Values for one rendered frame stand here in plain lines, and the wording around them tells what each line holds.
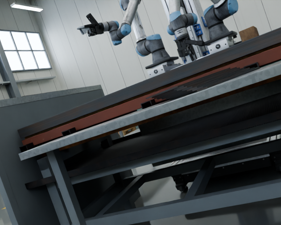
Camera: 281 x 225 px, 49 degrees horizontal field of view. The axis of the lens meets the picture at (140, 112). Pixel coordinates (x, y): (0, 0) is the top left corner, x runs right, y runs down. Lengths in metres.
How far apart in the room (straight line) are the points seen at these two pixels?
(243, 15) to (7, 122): 10.57
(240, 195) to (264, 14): 10.53
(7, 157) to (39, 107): 0.43
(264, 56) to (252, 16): 10.47
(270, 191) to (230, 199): 0.16
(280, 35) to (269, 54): 0.08
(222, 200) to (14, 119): 1.18
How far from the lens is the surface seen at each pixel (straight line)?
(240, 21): 11.76
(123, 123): 1.07
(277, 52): 1.27
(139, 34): 2.65
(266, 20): 11.68
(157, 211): 1.53
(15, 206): 1.73
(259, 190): 1.39
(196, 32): 2.55
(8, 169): 1.74
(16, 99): 1.90
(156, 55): 2.49
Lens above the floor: 0.78
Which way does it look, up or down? 2 degrees down
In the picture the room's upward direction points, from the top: 20 degrees counter-clockwise
